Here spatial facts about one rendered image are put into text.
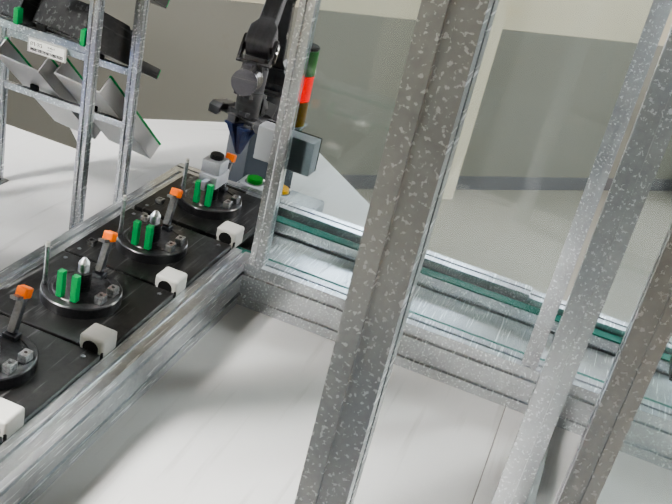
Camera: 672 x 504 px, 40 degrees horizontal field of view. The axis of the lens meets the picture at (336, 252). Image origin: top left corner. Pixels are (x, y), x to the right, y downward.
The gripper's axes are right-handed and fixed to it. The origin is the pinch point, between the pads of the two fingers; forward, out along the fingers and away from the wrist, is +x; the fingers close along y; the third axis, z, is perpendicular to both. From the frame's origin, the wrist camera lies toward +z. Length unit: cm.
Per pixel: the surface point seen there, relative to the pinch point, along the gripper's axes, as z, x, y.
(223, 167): -10.6, 3.6, -6.2
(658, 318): -81, -33, -120
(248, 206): -1.6, 13.1, -7.8
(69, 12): -37.7, -22.3, 17.0
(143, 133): -13.2, 4.1, 17.3
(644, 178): -38, -34, -101
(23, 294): -73, 11, -28
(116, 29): -28.5, -20.3, 13.6
